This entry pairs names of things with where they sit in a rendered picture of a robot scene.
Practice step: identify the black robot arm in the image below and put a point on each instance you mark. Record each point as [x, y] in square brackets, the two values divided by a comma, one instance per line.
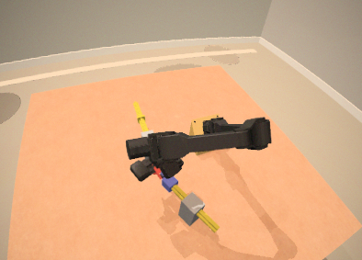
[171, 146]

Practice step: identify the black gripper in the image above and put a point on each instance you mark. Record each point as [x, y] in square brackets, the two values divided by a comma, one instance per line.
[142, 169]

